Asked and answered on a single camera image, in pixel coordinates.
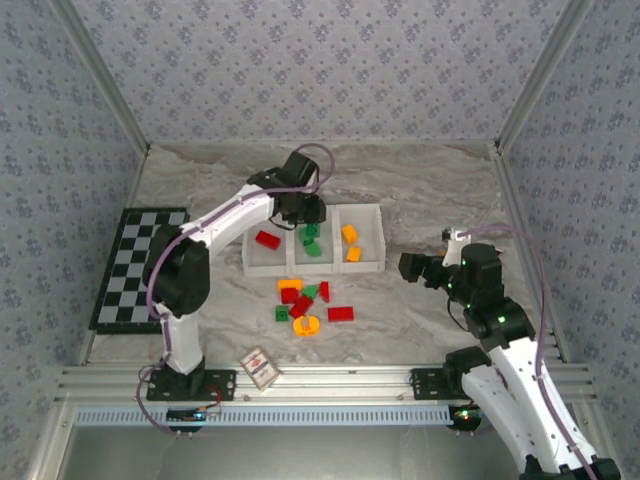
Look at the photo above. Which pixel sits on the long green lego brick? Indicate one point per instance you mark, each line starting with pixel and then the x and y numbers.
pixel 312 249

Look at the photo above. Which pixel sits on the small orange lego brick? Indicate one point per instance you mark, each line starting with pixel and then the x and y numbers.
pixel 349 234

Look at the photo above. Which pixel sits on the red square lego brick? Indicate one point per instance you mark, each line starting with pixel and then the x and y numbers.
pixel 288 296

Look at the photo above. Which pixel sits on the red sloped lego brick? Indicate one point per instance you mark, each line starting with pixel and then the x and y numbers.
pixel 325 292

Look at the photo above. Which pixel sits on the small green square lego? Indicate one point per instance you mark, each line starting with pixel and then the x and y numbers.
pixel 282 314

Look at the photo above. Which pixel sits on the orange round lego piece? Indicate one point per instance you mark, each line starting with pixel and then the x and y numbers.
pixel 300 327

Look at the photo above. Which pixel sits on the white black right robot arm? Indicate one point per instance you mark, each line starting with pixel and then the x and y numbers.
pixel 525 400

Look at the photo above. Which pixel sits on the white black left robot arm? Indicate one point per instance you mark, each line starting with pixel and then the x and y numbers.
pixel 220 225

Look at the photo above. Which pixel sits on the white three-compartment container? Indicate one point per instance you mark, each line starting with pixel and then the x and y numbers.
pixel 265 262

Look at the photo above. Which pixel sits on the long orange lego brick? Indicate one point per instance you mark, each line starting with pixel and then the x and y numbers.
pixel 290 285

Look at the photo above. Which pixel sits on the small circuit board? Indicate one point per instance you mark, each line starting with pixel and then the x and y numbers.
pixel 192 415
pixel 467 415

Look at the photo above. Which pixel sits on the playing card box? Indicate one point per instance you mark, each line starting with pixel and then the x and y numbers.
pixel 260 369

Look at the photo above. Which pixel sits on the black grey chessboard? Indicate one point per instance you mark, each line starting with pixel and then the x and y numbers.
pixel 130 260

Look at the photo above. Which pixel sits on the aluminium side rail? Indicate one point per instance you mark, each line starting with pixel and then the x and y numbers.
pixel 514 200
pixel 134 190

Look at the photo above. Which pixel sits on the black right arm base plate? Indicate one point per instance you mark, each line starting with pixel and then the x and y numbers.
pixel 425 384

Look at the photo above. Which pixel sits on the aluminium front rail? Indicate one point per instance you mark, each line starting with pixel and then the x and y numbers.
pixel 325 382

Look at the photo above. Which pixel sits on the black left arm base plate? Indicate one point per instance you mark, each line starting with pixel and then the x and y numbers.
pixel 220 385

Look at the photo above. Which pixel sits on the aluminium frame post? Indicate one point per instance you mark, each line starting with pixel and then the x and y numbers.
pixel 112 87
pixel 539 75

